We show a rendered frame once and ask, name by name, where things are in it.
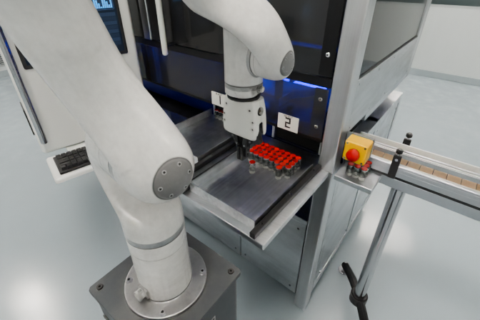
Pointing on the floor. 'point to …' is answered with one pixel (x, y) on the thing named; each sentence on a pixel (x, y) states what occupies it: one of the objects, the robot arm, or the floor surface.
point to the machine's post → (339, 111)
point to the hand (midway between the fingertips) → (243, 151)
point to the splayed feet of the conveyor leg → (353, 291)
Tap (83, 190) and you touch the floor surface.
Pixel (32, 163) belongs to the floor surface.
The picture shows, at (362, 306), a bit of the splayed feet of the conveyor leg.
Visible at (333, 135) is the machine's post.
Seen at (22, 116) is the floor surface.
